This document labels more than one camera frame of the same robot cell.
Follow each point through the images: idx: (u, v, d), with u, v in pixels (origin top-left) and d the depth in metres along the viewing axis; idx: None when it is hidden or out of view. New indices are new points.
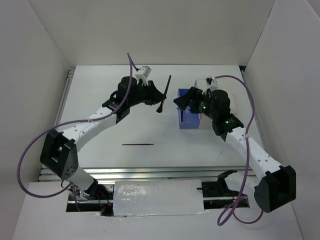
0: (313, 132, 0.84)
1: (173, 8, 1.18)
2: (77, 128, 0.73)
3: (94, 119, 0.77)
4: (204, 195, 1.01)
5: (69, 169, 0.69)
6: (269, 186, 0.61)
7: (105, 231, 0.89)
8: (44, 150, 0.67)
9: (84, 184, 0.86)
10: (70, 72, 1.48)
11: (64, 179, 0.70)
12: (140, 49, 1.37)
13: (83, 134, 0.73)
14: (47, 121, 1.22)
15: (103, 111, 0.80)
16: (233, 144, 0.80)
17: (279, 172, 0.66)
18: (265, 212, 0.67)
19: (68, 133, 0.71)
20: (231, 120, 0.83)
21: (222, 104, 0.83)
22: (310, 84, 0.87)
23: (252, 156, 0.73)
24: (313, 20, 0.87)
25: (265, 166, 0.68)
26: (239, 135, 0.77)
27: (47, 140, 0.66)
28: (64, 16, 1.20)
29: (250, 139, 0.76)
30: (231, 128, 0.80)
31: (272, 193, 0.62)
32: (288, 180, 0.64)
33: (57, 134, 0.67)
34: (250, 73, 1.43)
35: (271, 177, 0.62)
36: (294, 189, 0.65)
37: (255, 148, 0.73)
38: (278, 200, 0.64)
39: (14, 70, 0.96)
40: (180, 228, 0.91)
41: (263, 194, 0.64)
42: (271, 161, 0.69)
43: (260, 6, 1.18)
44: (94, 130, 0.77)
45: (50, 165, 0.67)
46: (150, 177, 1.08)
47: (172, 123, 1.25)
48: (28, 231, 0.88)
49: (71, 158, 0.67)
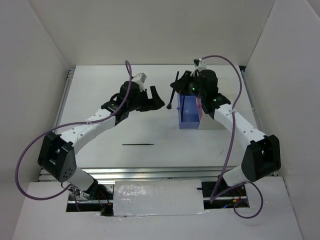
0: (311, 133, 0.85)
1: (173, 8, 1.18)
2: (75, 130, 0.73)
3: (93, 121, 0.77)
4: (205, 195, 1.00)
5: (67, 171, 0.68)
6: (253, 154, 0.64)
7: (105, 231, 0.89)
8: (41, 152, 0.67)
9: (84, 185, 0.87)
10: (70, 72, 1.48)
11: (61, 181, 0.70)
12: (139, 48, 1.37)
13: (81, 136, 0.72)
14: (47, 121, 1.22)
15: (102, 113, 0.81)
16: (221, 120, 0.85)
17: (263, 141, 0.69)
18: (252, 182, 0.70)
19: (65, 136, 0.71)
20: (219, 98, 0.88)
21: (211, 82, 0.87)
22: (310, 85, 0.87)
23: (238, 129, 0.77)
24: (314, 21, 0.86)
25: (250, 135, 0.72)
26: (226, 111, 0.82)
27: (45, 142, 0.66)
28: (64, 16, 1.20)
29: (236, 114, 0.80)
30: (218, 105, 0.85)
31: (257, 160, 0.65)
32: (272, 147, 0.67)
33: (54, 136, 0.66)
34: (250, 73, 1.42)
35: (256, 145, 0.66)
36: (278, 158, 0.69)
37: (241, 121, 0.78)
38: (264, 169, 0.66)
39: (14, 71, 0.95)
40: (180, 229, 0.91)
41: (249, 164, 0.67)
42: (256, 131, 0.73)
43: (261, 5, 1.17)
44: (92, 132, 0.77)
45: (48, 168, 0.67)
46: (150, 177, 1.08)
47: (172, 123, 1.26)
48: (28, 230, 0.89)
49: (68, 161, 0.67)
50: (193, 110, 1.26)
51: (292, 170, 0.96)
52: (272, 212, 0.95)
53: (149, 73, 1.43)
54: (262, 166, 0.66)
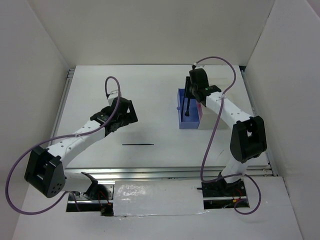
0: (311, 133, 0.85)
1: (173, 8, 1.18)
2: (63, 143, 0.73)
3: (81, 134, 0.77)
4: (204, 195, 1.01)
5: (55, 187, 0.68)
6: (238, 132, 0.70)
7: (105, 231, 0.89)
8: (29, 168, 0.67)
9: (84, 185, 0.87)
10: (70, 72, 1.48)
11: (50, 196, 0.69)
12: (139, 48, 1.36)
13: (70, 150, 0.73)
14: (47, 121, 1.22)
15: (91, 125, 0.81)
16: (212, 106, 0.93)
17: (249, 122, 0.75)
18: (240, 161, 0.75)
19: (53, 149, 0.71)
20: (210, 87, 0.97)
21: (198, 74, 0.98)
22: (310, 85, 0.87)
23: (226, 112, 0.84)
24: (314, 21, 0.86)
25: (237, 117, 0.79)
26: (216, 97, 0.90)
27: (32, 157, 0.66)
28: (63, 16, 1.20)
29: (225, 100, 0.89)
30: (208, 93, 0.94)
31: (243, 139, 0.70)
32: (257, 128, 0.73)
33: (41, 151, 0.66)
34: (250, 73, 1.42)
35: (242, 124, 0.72)
36: (263, 138, 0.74)
37: (229, 105, 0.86)
38: (250, 148, 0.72)
39: (14, 71, 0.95)
40: (180, 229, 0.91)
41: (236, 143, 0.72)
42: (243, 113, 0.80)
43: (261, 5, 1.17)
44: (81, 144, 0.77)
45: (36, 184, 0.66)
46: (150, 177, 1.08)
47: (171, 123, 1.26)
48: (28, 230, 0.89)
49: (57, 175, 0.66)
50: (194, 111, 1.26)
51: (292, 170, 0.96)
52: (272, 212, 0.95)
53: (149, 73, 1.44)
54: (248, 145, 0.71)
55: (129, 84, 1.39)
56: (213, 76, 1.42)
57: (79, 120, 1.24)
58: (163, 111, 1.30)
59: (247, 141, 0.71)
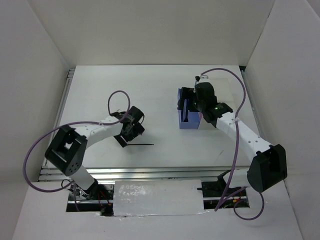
0: (311, 133, 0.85)
1: (173, 8, 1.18)
2: (88, 127, 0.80)
3: (104, 123, 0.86)
4: (204, 195, 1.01)
5: (74, 165, 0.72)
6: (260, 165, 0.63)
7: (105, 231, 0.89)
8: (51, 144, 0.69)
9: (85, 182, 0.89)
10: (70, 72, 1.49)
11: (65, 175, 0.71)
12: (139, 49, 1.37)
13: (94, 133, 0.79)
14: (47, 121, 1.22)
15: (111, 119, 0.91)
16: (224, 129, 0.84)
17: (269, 150, 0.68)
18: (260, 193, 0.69)
19: (79, 130, 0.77)
20: (220, 105, 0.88)
21: (207, 91, 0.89)
22: (310, 85, 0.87)
23: (242, 138, 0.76)
24: (314, 21, 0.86)
25: (255, 146, 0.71)
26: (229, 120, 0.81)
27: (59, 133, 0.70)
28: (64, 16, 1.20)
29: (239, 123, 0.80)
30: (220, 114, 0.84)
31: (264, 172, 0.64)
32: (278, 158, 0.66)
33: (69, 129, 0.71)
34: (250, 73, 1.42)
35: (262, 156, 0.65)
36: (284, 168, 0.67)
37: (244, 130, 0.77)
38: (270, 179, 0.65)
39: (14, 71, 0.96)
40: (180, 229, 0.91)
41: (256, 175, 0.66)
42: (261, 141, 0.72)
43: (261, 6, 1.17)
44: (102, 132, 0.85)
45: (56, 159, 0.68)
46: (149, 177, 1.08)
47: (171, 123, 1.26)
48: (28, 230, 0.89)
49: (79, 152, 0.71)
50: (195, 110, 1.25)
51: (292, 170, 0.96)
52: (272, 213, 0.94)
53: (149, 73, 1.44)
54: (269, 176, 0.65)
55: (129, 84, 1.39)
56: (213, 76, 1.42)
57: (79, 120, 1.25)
58: (163, 111, 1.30)
59: (268, 173, 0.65)
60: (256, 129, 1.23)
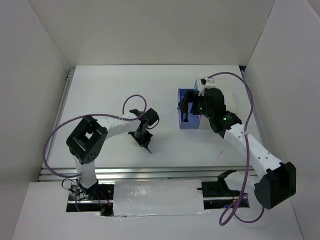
0: (311, 133, 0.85)
1: (172, 8, 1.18)
2: (109, 120, 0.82)
3: (124, 118, 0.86)
4: (204, 195, 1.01)
5: (92, 155, 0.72)
6: (270, 184, 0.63)
7: (105, 231, 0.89)
8: (74, 131, 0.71)
9: (86, 181, 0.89)
10: (70, 72, 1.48)
11: (84, 163, 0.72)
12: (139, 48, 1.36)
13: (113, 126, 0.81)
14: (47, 121, 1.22)
15: (131, 115, 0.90)
16: (232, 141, 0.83)
17: (279, 169, 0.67)
18: (265, 207, 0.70)
19: (101, 121, 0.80)
20: (228, 116, 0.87)
21: (217, 100, 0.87)
22: (310, 85, 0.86)
23: (252, 154, 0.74)
24: (314, 20, 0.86)
25: (265, 163, 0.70)
26: (238, 133, 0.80)
27: (82, 122, 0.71)
28: (64, 16, 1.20)
29: (249, 136, 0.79)
30: (228, 125, 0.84)
31: (273, 189, 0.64)
32: (288, 176, 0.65)
33: (92, 119, 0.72)
34: (250, 73, 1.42)
35: (273, 175, 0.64)
36: (293, 185, 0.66)
37: (254, 144, 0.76)
38: (278, 196, 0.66)
39: (13, 71, 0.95)
40: (180, 229, 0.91)
41: (264, 192, 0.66)
42: (271, 157, 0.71)
43: (261, 5, 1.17)
44: (122, 126, 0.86)
45: (76, 147, 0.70)
46: (149, 177, 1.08)
47: (172, 123, 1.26)
48: (28, 230, 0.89)
49: (98, 144, 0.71)
50: None
51: None
52: (272, 213, 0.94)
53: (148, 73, 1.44)
54: (276, 193, 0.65)
55: (129, 84, 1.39)
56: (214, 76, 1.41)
57: None
58: (163, 111, 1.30)
59: (277, 191, 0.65)
60: (256, 129, 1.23)
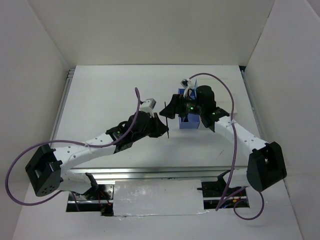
0: (311, 133, 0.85)
1: (172, 8, 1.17)
2: (70, 149, 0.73)
3: (91, 145, 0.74)
4: (204, 195, 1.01)
5: (47, 188, 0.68)
6: (257, 161, 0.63)
7: (105, 231, 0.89)
8: (32, 160, 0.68)
9: (83, 188, 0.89)
10: (70, 72, 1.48)
11: (41, 195, 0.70)
12: (139, 48, 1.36)
13: (74, 158, 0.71)
14: (47, 121, 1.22)
15: (103, 139, 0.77)
16: (222, 132, 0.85)
17: (265, 148, 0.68)
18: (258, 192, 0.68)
19: (59, 153, 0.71)
20: (217, 111, 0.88)
21: (208, 96, 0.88)
22: (310, 86, 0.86)
23: (239, 139, 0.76)
24: (314, 21, 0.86)
25: (252, 145, 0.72)
26: (225, 123, 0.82)
27: (38, 152, 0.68)
28: (63, 16, 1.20)
29: (236, 125, 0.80)
30: (217, 118, 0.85)
31: (260, 168, 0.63)
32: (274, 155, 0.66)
33: (48, 149, 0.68)
34: (250, 73, 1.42)
35: (258, 153, 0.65)
36: (282, 166, 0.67)
37: (241, 132, 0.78)
38: (270, 177, 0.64)
39: (13, 71, 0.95)
40: (180, 229, 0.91)
41: (254, 174, 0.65)
42: (257, 140, 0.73)
43: (261, 5, 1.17)
44: (88, 154, 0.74)
45: (31, 178, 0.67)
46: (148, 177, 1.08)
47: (171, 123, 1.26)
48: (28, 230, 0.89)
49: (53, 178, 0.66)
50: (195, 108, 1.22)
51: (292, 170, 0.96)
52: (272, 212, 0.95)
53: (148, 73, 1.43)
54: (266, 174, 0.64)
55: (130, 84, 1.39)
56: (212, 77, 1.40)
57: (79, 120, 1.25)
58: None
59: (266, 171, 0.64)
60: (256, 129, 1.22)
